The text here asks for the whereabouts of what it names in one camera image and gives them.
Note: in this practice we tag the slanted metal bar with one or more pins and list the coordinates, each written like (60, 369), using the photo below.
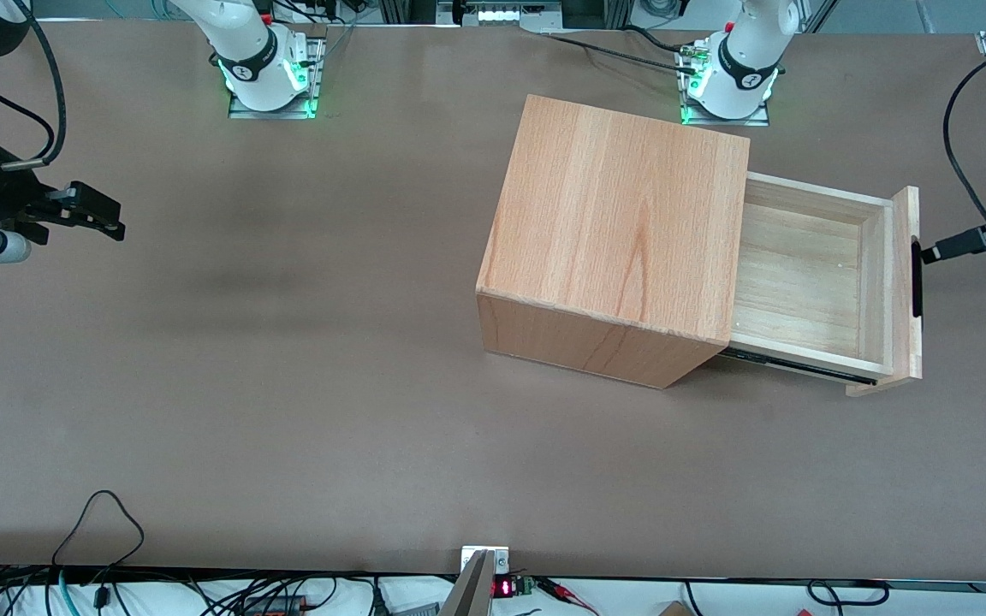
(467, 595)

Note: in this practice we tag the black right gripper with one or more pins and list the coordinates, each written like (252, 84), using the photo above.
(10, 193)

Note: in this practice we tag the red clip lead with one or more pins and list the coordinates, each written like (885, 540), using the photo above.
(557, 587)

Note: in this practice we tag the small metal bracket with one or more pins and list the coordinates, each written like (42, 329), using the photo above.
(501, 560)

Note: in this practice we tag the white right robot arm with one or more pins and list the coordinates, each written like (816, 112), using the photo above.
(245, 34)

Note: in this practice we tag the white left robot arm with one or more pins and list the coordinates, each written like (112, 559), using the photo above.
(745, 60)

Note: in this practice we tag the black drawer slide rail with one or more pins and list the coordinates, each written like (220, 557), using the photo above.
(801, 366)

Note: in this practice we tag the red led display module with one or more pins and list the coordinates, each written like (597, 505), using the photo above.
(503, 588)

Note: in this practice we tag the brown cardboard piece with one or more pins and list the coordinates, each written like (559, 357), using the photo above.
(673, 609)

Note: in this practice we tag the wooden drawer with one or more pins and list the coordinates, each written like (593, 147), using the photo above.
(801, 265)

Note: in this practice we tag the white power unit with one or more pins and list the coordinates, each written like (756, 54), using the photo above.
(501, 13)

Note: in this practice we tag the orange black device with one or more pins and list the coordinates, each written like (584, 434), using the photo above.
(275, 606)

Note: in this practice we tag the wooden drawer cabinet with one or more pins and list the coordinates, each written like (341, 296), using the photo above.
(613, 214)

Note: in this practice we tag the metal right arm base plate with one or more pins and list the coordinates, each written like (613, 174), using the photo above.
(270, 114)

